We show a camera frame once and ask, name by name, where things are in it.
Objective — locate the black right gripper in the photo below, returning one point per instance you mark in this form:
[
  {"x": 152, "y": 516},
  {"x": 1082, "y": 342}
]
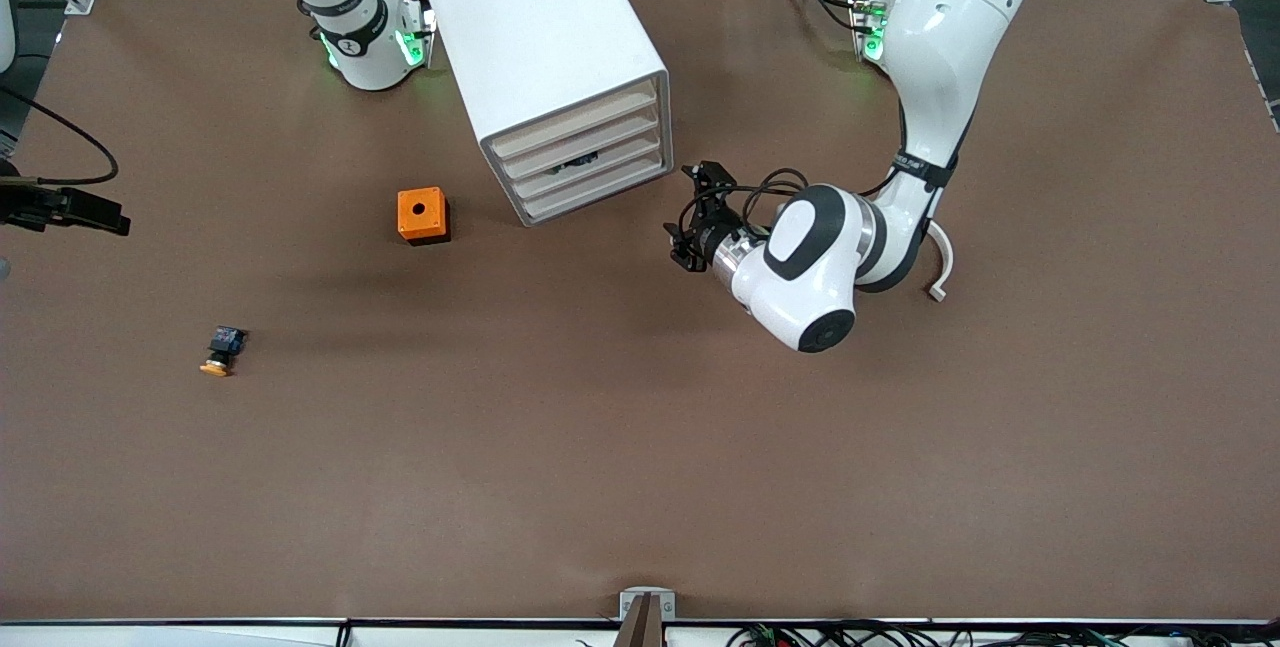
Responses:
[{"x": 40, "y": 206}]

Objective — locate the black blue switch block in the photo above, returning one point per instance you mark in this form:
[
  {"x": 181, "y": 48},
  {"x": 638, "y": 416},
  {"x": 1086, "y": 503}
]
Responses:
[{"x": 577, "y": 164}]

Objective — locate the grey metal table bracket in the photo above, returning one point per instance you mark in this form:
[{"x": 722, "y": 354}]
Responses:
[{"x": 630, "y": 599}]

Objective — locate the orange button box with hole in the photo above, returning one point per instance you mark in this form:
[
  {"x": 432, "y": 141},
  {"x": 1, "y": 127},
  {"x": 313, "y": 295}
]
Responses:
[{"x": 407, "y": 202}]

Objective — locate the brown table cover sheet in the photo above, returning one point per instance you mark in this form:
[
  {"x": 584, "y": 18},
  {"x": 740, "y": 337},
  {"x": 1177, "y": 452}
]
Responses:
[{"x": 640, "y": 427}]

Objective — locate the white curved plastic bracket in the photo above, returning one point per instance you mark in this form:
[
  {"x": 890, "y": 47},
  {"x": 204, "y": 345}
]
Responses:
[{"x": 945, "y": 257}]

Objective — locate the white table edge rail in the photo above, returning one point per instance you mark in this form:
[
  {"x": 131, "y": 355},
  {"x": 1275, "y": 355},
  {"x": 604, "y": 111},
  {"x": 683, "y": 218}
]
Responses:
[{"x": 150, "y": 637}]

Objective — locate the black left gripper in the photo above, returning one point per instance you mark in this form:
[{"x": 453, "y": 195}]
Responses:
[{"x": 712, "y": 239}]

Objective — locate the yellow push button switch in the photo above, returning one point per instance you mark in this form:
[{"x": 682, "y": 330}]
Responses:
[{"x": 225, "y": 342}]

